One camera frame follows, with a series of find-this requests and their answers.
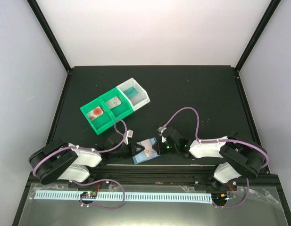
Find white card red pattern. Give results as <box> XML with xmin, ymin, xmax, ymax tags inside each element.
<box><xmin>141</xmin><ymin>138</ymin><xmax>159</xmax><ymax>159</ymax></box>

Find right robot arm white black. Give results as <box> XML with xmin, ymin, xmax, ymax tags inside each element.
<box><xmin>152</xmin><ymin>127</ymin><xmax>269</xmax><ymax>191</ymax></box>

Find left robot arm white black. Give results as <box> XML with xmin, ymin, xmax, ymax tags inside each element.
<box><xmin>28</xmin><ymin>130</ymin><xmax>145</xmax><ymax>188</ymax></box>

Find card with red circles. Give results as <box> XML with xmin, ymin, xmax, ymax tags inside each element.
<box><xmin>87</xmin><ymin>106</ymin><xmax>104</xmax><ymax>121</ymax></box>

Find white card red marks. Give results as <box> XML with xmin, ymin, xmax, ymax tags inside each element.
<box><xmin>106</xmin><ymin>96</ymin><xmax>122</xmax><ymax>109</ymax></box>

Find teal card in white bin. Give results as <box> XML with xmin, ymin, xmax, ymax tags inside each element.
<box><xmin>124</xmin><ymin>87</ymin><xmax>138</xmax><ymax>98</ymax></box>

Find green bin left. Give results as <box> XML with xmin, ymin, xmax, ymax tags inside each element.
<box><xmin>80</xmin><ymin>97</ymin><xmax>115</xmax><ymax>135</ymax></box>

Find green bin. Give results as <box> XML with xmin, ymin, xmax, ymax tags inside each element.
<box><xmin>99</xmin><ymin>88</ymin><xmax>133</xmax><ymax>119</ymax></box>
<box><xmin>80</xmin><ymin>97</ymin><xmax>115</xmax><ymax>135</ymax></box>

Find green bin middle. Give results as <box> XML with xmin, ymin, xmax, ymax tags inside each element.
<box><xmin>99</xmin><ymin>88</ymin><xmax>133</xmax><ymax>119</ymax></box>

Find white translucent bin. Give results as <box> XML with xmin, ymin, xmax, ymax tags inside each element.
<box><xmin>117</xmin><ymin>78</ymin><xmax>150</xmax><ymax>112</ymax></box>

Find left controller board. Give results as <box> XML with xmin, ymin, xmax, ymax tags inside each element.
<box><xmin>80</xmin><ymin>191</ymin><xmax>97</xmax><ymax>199</ymax></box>

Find controller board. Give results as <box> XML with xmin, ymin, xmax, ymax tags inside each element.
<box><xmin>80</xmin><ymin>191</ymin><xmax>97</xmax><ymax>199</ymax></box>
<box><xmin>211</xmin><ymin>193</ymin><xmax>232</xmax><ymax>201</ymax></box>

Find right controller board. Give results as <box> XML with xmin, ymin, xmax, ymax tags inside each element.
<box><xmin>211</xmin><ymin>193</ymin><xmax>232</xmax><ymax>201</ymax></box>

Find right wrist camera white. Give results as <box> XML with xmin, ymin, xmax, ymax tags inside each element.
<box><xmin>157</xmin><ymin>127</ymin><xmax>166</xmax><ymax>143</ymax></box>

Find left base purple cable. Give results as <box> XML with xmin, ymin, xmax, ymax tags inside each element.
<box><xmin>72</xmin><ymin>178</ymin><xmax>126</xmax><ymax>210</ymax></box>

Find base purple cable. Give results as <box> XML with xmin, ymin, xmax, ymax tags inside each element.
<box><xmin>72</xmin><ymin>178</ymin><xmax>126</xmax><ymax>210</ymax></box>
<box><xmin>212</xmin><ymin>178</ymin><xmax>249</xmax><ymax>210</ymax></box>

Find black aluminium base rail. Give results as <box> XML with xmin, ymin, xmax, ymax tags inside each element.
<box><xmin>82</xmin><ymin>165</ymin><xmax>214</xmax><ymax>186</ymax></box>

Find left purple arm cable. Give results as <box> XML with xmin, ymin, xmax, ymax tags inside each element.
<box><xmin>32</xmin><ymin>119</ymin><xmax>131</xmax><ymax>178</ymax></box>

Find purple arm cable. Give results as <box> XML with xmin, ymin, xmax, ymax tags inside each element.
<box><xmin>158</xmin><ymin>106</ymin><xmax>270</xmax><ymax>170</ymax></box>
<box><xmin>32</xmin><ymin>119</ymin><xmax>131</xmax><ymax>178</ymax></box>

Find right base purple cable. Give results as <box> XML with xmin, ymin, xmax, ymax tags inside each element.
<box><xmin>212</xmin><ymin>178</ymin><xmax>249</xmax><ymax>210</ymax></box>

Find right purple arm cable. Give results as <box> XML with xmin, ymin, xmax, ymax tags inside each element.
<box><xmin>158</xmin><ymin>106</ymin><xmax>270</xmax><ymax>170</ymax></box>

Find white slotted cable duct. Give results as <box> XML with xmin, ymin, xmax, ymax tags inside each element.
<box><xmin>34</xmin><ymin>190</ymin><xmax>212</xmax><ymax>204</ymax></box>

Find right frame post black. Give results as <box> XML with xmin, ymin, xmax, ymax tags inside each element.
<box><xmin>235</xmin><ymin>0</ymin><xmax>281</xmax><ymax>73</ymax></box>

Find frame post black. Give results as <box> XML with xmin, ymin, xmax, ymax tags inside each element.
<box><xmin>27</xmin><ymin>0</ymin><xmax>72</xmax><ymax>73</ymax></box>
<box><xmin>235</xmin><ymin>0</ymin><xmax>281</xmax><ymax>73</ymax></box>

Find left frame post black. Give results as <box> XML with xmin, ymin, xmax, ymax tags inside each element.
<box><xmin>27</xmin><ymin>0</ymin><xmax>72</xmax><ymax>73</ymax></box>

